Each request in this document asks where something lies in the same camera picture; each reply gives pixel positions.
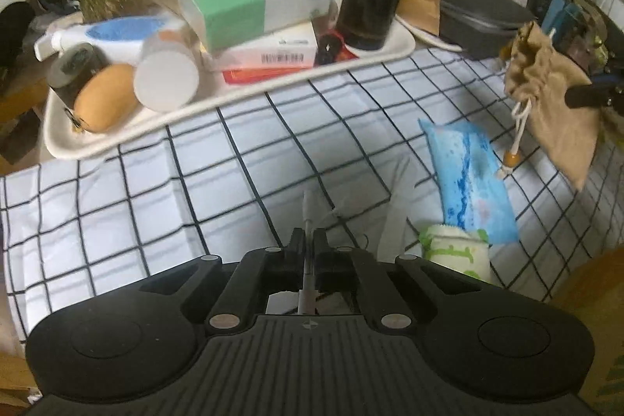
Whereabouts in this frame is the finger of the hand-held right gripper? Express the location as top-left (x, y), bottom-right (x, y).
top-left (565, 75), bottom-right (624, 110)

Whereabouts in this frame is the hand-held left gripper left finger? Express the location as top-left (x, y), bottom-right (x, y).
top-left (139, 227), bottom-right (308, 336)

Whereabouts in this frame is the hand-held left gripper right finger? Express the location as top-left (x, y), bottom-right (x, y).
top-left (312, 227), bottom-right (488, 334)

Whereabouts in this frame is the tan drawstring pouch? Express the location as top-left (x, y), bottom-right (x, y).
top-left (497, 21), bottom-right (603, 191)

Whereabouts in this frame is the brown cardboard box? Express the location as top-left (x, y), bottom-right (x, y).
top-left (548, 245), bottom-right (624, 416)

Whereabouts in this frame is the green white patterned packet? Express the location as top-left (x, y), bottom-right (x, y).
top-left (419, 223), bottom-right (491, 283)

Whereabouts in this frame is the grey hard case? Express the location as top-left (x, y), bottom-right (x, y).
top-left (439, 0), bottom-right (537, 60)

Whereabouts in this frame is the blue wet wipe packet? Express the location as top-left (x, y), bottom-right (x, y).
top-left (418, 119), bottom-right (520, 246)

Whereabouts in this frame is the black white checked tablecloth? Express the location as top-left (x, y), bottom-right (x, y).
top-left (0, 46), bottom-right (624, 339)

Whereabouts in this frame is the red flat packet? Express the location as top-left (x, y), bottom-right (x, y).
top-left (222, 66), bottom-right (313, 85)

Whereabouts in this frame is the white flat carton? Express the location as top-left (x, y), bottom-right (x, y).
top-left (202, 21), bottom-right (317, 72)

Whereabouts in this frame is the small black object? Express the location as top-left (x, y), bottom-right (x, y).
top-left (314, 31), bottom-right (348, 67)

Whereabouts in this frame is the white jar orange label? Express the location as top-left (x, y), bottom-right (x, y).
top-left (133, 28), bottom-right (200, 112)

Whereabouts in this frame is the orange egg-shaped pouch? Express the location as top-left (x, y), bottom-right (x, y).
top-left (73, 62), bottom-right (140, 134)

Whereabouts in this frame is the cream plastic tray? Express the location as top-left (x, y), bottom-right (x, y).
top-left (43, 14), bottom-right (417, 161)

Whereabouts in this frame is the white blue spray bottle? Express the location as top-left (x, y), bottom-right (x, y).
top-left (33, 14), bottom-right (188, 61)

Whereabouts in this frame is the dark cylindrical container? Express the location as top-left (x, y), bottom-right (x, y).
top-left (47, 42), bottom-right (110, 110)

